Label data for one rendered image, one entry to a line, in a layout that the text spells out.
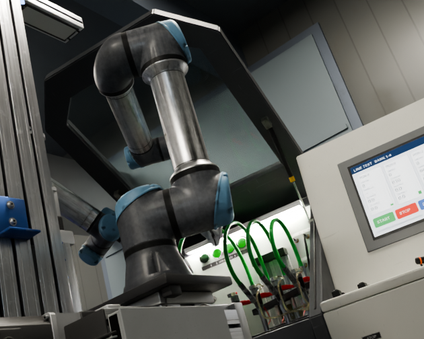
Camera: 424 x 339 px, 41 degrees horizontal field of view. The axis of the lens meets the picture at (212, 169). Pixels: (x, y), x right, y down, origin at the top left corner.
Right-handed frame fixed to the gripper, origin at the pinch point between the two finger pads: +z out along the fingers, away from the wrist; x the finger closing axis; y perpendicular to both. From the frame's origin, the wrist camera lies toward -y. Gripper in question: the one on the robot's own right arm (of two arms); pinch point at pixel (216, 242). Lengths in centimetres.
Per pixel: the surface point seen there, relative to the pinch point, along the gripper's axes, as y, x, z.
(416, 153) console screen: -34, 62, -12
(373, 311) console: -2.9, 36.6, 33.2
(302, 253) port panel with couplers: -57, 9, 0
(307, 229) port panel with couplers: -56, 14, -8
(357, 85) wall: -207, 42, -127
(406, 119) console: -38, 64, -25
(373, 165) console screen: -34, 48, -14
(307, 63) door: -206, 17, -159
